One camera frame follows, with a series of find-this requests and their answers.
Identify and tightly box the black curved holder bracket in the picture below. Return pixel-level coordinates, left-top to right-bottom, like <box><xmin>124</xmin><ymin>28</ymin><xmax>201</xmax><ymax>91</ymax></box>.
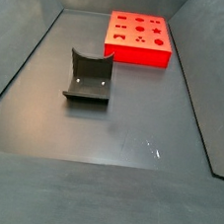
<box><xmin>62</xmin><ymin>48</ymin><xmax>113</xmax><ymax>102</ymax></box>

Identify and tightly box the red shape sorter block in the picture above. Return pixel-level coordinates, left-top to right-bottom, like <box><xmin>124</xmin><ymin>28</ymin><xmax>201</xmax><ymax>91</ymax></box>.
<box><xmin>104</xmin><ymin>11</ymin><xmax>172</xmax><ymax>69</ymax></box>

